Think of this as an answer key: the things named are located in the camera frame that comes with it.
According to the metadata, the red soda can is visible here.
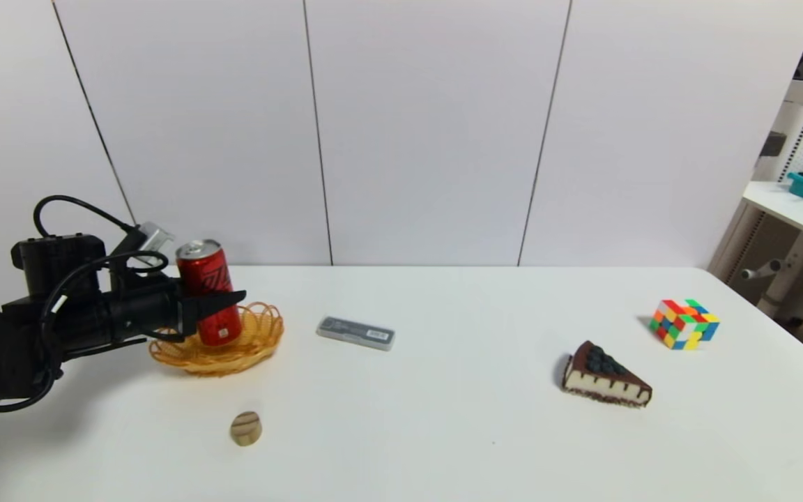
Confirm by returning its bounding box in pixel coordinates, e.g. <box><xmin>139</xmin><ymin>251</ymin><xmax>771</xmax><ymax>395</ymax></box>
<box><xmin>176</xmin><ymin>239</ymin><xmax>243</xmax><ymax>347</ymax></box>

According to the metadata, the table crank handle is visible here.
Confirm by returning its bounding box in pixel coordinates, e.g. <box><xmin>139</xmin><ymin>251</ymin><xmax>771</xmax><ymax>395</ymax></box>
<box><xmin>740</xmin><ymin>259</ymin><xmax>783</xmax><ymax>282</ymax></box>

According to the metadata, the grey pencil case box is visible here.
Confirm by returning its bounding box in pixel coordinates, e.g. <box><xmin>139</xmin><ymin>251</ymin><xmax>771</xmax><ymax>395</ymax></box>
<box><xmin>316</xmin><ymin>317</ymin><xmax>396</xmax><ymax>351</ymax></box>

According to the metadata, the small round wooden block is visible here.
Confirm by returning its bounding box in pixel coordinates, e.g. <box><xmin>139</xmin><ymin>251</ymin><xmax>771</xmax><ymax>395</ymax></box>
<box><xmin>229</xmin><ymin>411</ymin><xmax>263</xmax><ymax>447</ymax></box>

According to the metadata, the chocolate blueberry cake slice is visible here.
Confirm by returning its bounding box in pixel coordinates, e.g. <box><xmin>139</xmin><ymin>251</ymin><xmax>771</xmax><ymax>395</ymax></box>
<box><xmin>559</xmin><ymin>340</ymin><xmax>653</xmax><ymax>409</ymax></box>

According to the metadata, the yellow woven basket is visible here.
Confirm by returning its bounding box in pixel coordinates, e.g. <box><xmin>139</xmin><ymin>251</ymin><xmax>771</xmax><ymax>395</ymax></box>
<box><xmin>148</xmin><ymin>301</ymin><xmax>285</xmax><ymax>377</ymax></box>

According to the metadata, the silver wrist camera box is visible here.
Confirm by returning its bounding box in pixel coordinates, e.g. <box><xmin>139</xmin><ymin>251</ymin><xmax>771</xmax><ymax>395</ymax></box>
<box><xmin>123</xmin><ymin>222</ymin><xmax>174</xmax><ymax>266</ymax></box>

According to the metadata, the black camera cable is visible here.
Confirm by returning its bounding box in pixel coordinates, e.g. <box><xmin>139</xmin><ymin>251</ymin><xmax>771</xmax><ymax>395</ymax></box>
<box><xmin>32</xmin><ymin>195</ymin><xmax>169</xmax><ymax>344</ymax></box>

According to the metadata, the white side table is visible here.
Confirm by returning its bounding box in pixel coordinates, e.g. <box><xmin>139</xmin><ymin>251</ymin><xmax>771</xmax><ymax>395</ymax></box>
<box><xmin>740</xmin><ymin>181</ymin><xmax>803</xmax><ymax>328</ymax></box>

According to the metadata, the colourful puzzle cube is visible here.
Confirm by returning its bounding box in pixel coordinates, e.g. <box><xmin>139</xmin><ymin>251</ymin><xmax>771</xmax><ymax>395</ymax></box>
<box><xmin>648</xmin><ymin>299</ymin><xmax>720</xmax><ymax>351</ymax></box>

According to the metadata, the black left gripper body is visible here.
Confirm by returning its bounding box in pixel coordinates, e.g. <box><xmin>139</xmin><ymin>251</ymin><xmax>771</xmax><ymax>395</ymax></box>
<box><xmin>108</xmin><ymin>277</ymin><xmax>198</xmax><ymax>343</ymax></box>

